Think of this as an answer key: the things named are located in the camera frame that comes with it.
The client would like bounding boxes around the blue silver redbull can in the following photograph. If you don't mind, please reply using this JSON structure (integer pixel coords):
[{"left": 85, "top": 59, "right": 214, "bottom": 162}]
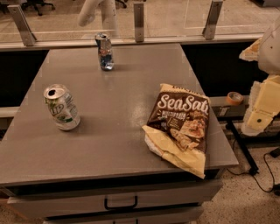
[{"left": 95, "top": 32, "right": 114, "bottom": 71}]

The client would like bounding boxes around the black drawer handle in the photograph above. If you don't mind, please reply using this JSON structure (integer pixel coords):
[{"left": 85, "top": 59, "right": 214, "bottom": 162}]
[{"left": 103, "top": 196, "right": 138, "bottom": 211}]

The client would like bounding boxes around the grey top drawer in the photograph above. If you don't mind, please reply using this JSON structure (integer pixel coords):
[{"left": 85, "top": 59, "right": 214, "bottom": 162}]
[{"left": 8, "top": 179, "right": 222, "bottom": 218}]

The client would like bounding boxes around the grey drawer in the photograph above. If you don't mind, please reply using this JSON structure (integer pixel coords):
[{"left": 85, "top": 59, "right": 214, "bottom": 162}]
[
  {"left": 43, "top": 206, "right": 203, "bottom": 224},
  {"left": 8, "top": 179, "right": 222, "bottom": 218}
]

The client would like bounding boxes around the black floor cable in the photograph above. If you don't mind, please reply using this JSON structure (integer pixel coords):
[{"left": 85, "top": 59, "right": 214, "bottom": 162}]
[{"left": 227, "top": 139, "right": 280, "bottom": 194}]

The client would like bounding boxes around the right metal glass bracket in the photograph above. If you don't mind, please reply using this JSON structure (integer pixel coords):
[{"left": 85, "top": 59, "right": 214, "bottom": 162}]
[{"left": 202, "top": 0, "right": 223, "bottom": 40}]

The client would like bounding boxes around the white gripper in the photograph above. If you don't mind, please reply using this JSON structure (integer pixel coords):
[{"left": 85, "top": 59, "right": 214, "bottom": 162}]
[{"left": 239, "top": 38, "right": 280, "bottom": 137}]

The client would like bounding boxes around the brown sea salt chip bag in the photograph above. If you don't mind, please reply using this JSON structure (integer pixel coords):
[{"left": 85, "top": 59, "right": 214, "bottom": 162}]
[{"left": 143, "top": 84, "right": 210, "bottom": 179}]

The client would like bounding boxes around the grey lower drawer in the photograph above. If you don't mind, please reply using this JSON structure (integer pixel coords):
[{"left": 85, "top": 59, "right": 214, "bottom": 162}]
[{"left": 43, "top": 206, "right": 203, "bottom": 224}]

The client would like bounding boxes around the black table leg stand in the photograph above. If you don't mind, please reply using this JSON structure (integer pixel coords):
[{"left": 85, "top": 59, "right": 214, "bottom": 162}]
[{"left": 226, "top": 120, "right": 259, "bottom": 176}]

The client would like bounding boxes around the black office chair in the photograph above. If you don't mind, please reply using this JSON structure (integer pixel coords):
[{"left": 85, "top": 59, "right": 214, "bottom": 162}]
[{"left": 21, "top": 0, "right": 55, "bottom": 16}]

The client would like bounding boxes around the orange tape roll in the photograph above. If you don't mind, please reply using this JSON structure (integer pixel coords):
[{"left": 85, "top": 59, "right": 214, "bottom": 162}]
[{"left": 226, "top": 92, "right": 243, "bottom": 106}]

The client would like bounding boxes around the left metal glass bracket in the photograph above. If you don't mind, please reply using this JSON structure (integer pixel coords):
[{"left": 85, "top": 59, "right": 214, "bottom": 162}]
[{"left": 8, "top": 4, "right": 37, "bottom": 46}]

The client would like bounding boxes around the middle metal glass bracket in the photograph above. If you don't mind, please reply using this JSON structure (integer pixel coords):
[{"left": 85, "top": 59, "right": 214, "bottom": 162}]
[{"left": 134, "top": 3, "right": 144, "bottom": 43}]

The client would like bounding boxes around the green white 7up can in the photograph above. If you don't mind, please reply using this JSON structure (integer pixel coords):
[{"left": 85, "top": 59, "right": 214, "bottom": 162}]
[{"left": 44, "top": 84, "right": 81, "bottom": 131}]

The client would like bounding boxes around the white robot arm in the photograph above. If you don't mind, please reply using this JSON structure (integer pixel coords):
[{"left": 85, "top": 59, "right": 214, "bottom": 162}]
[{"left": 239, "top": 25, "right": 280, "bottom": 136}]

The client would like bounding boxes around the metal glass bracket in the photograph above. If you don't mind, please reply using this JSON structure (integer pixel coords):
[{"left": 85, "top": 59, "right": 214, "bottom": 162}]
[
  {"left": 202, "top": 0, "right": 223, "bottom": 40},
  {"left": 8, "top": 4, "right": 37, "bottom": 46},
  {"left": 134, "top": 3, "right": 144, "bottom": 43}
]

